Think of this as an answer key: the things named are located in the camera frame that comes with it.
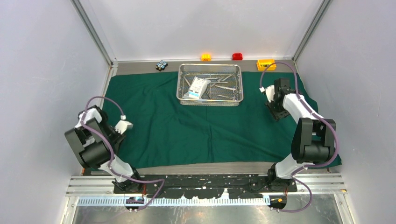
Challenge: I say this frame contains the green surgical cloth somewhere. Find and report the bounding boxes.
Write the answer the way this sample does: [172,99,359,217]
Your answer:
[91,71,342,170]

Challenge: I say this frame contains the red toy brick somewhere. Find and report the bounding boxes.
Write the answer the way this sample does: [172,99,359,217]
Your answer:
[232,53,243,61]

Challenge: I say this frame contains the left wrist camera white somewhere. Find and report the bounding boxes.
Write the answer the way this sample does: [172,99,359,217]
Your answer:
[114,120,134,134]

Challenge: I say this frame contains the metal mesh tray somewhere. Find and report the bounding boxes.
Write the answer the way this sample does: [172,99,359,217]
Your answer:
[176,63,244,106]

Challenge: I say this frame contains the yellow toy block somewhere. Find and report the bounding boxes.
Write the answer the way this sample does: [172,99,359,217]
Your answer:
[256,59,276,71]

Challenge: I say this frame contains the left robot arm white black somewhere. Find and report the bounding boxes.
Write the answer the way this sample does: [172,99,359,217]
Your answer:
[64,105,143,193]

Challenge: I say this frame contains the small blue black toy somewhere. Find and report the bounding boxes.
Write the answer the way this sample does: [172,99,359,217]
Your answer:
[155,60,168,71]

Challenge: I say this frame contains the surgical scissors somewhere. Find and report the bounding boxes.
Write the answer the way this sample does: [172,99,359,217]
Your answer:
[215,85,239,93]

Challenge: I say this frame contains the orange toy brick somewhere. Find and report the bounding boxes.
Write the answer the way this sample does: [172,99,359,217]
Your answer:
[200,54,212,61]

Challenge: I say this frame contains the white paper packet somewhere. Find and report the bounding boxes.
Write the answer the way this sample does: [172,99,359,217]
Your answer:
[183,77,211,100]

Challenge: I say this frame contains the aluminium frame rail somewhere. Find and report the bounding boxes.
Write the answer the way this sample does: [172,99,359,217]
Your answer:
[66,173,348,196]

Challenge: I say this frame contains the surgical forceps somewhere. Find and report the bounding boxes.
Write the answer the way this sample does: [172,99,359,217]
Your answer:
[218,95,239,101]

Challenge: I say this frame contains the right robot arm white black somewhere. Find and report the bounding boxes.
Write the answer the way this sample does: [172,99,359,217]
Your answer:
[260,78,336,192]

